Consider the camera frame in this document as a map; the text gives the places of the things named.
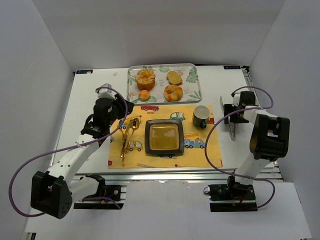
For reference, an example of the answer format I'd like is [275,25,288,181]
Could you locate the seeded bread slice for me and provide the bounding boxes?
[166,71,183,86]

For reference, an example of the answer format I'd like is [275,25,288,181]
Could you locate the gold fork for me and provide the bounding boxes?
[120,126,130,162]

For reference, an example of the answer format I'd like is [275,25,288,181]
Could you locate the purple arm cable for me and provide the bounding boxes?
[8,86,130,217]
[204,86,276,210]

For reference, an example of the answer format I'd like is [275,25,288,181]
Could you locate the black square amber plate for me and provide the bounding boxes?
[144,119,184,158]

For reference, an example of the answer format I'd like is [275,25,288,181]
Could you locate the black XDOF label right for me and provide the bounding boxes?
[223,65,241,70]

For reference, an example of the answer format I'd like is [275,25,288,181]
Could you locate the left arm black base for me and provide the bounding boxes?
[73,174,127,210]

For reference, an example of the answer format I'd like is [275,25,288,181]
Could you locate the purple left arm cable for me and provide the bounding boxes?
[8,86,130,217]

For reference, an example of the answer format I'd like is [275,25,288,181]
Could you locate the twisted ring bread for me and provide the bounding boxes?
[163,84,183,102]

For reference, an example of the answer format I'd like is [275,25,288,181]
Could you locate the black xdof label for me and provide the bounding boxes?
[75,69,93,75]
[223,65,241,70]

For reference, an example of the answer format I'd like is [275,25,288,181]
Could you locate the black XDOF label left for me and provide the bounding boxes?
[75,69,93,75]

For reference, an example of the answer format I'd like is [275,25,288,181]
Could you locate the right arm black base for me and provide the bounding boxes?
[203,184,258,213]

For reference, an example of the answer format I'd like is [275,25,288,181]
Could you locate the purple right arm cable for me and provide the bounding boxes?
[204,86,276,210]

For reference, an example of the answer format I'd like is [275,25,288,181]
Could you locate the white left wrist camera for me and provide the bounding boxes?
[95,83,115,100]

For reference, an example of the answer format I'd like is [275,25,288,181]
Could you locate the yellow vehicle-print placemat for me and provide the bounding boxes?
[108,105,223,169]

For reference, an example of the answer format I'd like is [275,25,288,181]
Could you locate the leaf-patterned white tray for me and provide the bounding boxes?
[126,63,203,106]

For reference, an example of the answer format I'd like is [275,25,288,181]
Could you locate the silver metal tongs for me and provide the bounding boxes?
[219,96,236,141]

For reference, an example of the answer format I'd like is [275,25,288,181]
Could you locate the dark green mug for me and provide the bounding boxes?
[192,105,211,130]

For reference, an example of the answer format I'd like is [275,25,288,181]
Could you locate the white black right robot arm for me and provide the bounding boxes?
[220,91,290,198]

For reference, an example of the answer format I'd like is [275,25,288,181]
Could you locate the gold knife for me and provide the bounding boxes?
[120,120,132,161]

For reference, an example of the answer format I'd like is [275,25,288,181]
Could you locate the gold spoon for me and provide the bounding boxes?
[127,117,140,151]

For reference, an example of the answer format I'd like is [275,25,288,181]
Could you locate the small round bun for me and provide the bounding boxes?
[138,90,151,102]

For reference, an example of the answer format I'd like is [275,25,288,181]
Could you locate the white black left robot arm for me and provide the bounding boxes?
[30,94,135,219]

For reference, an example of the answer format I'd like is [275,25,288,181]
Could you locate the large sugared ring cake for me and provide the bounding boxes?
[135,69,156,91]

